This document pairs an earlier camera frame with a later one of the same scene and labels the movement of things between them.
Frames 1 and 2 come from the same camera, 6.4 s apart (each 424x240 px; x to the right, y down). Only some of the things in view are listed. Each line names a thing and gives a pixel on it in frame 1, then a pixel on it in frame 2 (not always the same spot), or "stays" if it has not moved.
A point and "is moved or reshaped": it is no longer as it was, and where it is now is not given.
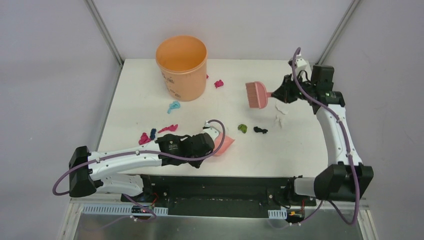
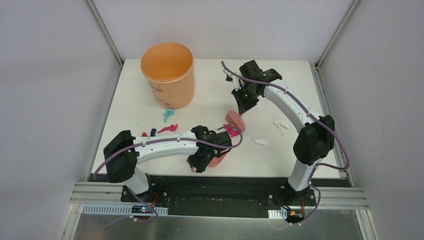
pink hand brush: [257, 94] is moved or reshaped
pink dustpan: [227, 143] is moved or reshaped
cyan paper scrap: [175, 104] → [168, 112]
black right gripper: [283, 93] → [242, 105]
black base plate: [219, 196] stays
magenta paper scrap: [218, 83] → [233, 132]
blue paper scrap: [152, 134] stays
